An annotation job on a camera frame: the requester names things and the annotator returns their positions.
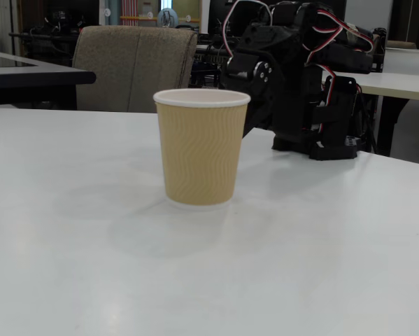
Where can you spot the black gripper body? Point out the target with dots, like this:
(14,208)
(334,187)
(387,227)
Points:
(256,105)

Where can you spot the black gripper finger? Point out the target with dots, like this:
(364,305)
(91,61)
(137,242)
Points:
(266,87)
(254,115)

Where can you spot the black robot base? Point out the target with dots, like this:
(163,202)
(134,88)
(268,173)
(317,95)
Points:
(335,150)

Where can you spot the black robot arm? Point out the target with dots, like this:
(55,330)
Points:
(293,105)

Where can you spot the tan ribbed paper cup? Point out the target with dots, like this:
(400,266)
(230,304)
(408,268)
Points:
(200,150)

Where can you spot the cluttered black desk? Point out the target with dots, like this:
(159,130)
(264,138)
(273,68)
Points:
(209,59)

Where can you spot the black monitor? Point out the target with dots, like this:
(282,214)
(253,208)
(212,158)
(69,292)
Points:
(216,14)

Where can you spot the clear tape piece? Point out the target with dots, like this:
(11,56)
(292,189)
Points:
(352,29)

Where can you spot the round blue sign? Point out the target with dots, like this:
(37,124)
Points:
(167,17)

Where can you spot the beige chair top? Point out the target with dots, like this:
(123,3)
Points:
(401,44)

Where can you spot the white table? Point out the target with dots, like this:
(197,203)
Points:
(398,85)

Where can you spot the beige fabric chair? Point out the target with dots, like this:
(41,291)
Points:
(125,70)

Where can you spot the white desk partition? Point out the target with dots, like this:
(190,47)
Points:
(408,61)

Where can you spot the dark cluttered background desk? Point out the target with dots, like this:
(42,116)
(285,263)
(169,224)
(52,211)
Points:
(44,38)

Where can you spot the dark-edged grey table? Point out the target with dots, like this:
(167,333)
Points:
(27,73)

